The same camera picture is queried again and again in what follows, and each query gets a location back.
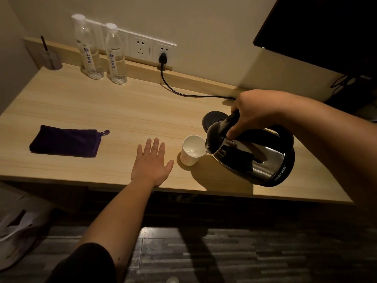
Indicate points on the person's left hand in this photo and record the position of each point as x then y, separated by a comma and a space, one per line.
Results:
150, 167

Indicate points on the person's right hand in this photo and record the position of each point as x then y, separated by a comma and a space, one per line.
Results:
259, 110

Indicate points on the person's left middle finger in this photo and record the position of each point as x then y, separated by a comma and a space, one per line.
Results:
154, 147

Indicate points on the person's left little finger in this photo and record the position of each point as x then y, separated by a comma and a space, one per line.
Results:
139, 151

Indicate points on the person's left thumb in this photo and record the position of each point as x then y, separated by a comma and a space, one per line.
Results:
168, 169

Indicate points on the person's right fingers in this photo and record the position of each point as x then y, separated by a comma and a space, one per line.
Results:
234, 129

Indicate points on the stainless steel electric kettle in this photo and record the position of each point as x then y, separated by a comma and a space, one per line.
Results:
253, 156

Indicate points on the person's left forearm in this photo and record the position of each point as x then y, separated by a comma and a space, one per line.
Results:
123, 215

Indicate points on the person's right forearm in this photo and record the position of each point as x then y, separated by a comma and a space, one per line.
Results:
335, 138

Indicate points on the black kettle base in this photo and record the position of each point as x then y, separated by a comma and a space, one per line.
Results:
212, 119

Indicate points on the white paper cup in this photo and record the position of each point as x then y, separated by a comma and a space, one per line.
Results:
192, 151

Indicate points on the dark purple cloth pouch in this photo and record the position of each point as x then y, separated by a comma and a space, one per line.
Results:
66, 141

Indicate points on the black power plug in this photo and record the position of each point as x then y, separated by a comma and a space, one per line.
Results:
163, 58

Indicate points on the clear water bottle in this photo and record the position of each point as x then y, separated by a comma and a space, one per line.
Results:
87, 47
115, 54

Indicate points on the black sleeve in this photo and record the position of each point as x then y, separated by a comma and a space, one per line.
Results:
85, 265

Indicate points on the clear glass with black stick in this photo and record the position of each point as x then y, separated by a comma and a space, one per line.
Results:
50, 57

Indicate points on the black television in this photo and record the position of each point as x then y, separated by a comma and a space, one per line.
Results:
321, 29

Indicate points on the white plastic bag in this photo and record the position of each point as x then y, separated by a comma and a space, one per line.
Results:
20, 226

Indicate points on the white wall socket panel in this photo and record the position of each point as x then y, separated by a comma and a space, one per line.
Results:
141, 45

